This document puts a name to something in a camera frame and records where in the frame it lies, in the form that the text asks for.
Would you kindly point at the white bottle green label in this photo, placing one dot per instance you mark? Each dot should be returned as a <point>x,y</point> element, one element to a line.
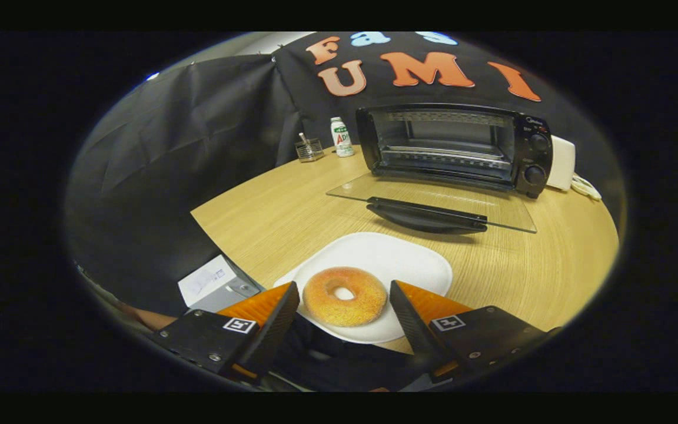
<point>342,138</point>

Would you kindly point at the small clear holder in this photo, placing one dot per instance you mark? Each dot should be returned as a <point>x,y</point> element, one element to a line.
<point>309,150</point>

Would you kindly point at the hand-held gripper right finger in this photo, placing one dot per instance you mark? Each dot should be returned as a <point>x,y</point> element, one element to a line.
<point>412,327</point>

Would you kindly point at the white toaster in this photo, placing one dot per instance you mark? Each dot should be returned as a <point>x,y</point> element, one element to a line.
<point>561,165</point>

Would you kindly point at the sugared donut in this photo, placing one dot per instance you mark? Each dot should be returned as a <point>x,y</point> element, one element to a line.
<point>321,306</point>

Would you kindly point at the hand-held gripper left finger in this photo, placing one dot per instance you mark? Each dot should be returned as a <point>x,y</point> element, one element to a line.
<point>274,335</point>

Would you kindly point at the white plate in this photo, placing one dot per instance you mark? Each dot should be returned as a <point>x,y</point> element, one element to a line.
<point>386,259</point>

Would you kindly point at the white cardboard box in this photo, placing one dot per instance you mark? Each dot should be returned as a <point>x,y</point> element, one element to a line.
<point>203,281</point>

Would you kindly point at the black backdrop cloth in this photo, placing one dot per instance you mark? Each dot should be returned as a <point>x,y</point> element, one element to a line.
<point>168,176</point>

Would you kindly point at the black toaster oven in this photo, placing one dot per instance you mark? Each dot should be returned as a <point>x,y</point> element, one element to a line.
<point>521,118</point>

